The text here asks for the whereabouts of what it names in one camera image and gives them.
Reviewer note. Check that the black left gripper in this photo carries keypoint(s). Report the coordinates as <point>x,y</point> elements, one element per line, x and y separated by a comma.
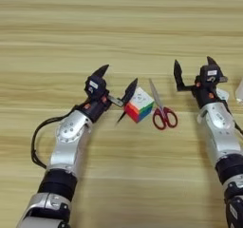
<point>96,108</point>

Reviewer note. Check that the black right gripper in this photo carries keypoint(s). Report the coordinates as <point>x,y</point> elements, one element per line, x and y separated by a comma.
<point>205,94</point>

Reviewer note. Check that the multicoloured puzzle cube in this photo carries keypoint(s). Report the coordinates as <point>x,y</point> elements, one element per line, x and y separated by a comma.
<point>139,105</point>

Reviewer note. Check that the clear bottle with red cap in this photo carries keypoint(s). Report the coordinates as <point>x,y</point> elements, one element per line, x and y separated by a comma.
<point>239,92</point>

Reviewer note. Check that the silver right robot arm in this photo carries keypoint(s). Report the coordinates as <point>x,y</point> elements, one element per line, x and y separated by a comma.
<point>221,133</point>

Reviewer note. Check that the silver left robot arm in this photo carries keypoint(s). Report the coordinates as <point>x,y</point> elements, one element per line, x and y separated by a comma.
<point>69,143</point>

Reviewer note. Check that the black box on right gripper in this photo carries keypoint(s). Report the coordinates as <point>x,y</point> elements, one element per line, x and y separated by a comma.
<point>210,75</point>

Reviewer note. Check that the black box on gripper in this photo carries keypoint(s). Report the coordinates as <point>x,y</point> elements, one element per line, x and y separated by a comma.
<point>95,87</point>
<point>210,75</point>

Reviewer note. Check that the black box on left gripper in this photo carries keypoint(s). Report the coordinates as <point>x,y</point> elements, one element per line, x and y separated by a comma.
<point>95,87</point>

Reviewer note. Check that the black pen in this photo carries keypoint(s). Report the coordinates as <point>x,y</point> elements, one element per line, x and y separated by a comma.
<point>121,117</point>

